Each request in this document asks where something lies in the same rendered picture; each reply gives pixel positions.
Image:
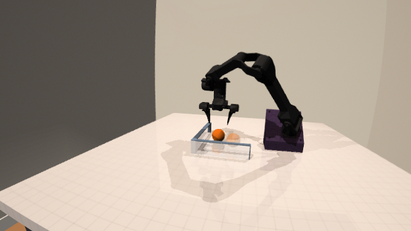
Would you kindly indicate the glossy orange ball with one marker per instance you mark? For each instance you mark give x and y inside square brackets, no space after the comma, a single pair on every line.
[218,135]

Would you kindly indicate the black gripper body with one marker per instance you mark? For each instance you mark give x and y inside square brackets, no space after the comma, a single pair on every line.
[206,105]

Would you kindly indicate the clear low wall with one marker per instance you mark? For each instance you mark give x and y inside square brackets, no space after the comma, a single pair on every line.
[219,150]

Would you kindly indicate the see-through orange ball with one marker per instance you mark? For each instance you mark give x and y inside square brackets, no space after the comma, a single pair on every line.
[233,138]

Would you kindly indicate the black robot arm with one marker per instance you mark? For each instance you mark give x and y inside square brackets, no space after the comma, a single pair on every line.
[263,70]

